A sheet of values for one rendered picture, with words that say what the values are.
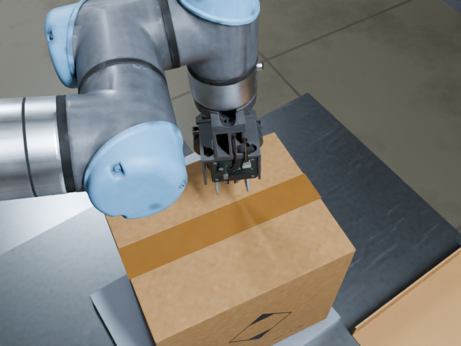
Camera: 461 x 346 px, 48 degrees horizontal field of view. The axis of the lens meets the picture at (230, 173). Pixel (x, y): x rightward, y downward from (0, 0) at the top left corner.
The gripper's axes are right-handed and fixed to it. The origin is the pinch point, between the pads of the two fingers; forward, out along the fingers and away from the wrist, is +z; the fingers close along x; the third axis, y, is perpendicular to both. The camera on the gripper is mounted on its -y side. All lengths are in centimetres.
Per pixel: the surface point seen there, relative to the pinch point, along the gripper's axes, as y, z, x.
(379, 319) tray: 13.7, 32.9, 25.0
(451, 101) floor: -111, 124, 110
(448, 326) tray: 16, 33, 37
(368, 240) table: -2.7, 33.9, 27.2
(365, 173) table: -19, 35, 31
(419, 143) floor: -87, 122, 87
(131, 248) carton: 9.2, 2.5, -14.9
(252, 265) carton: 13.3, 3.2, 1.6
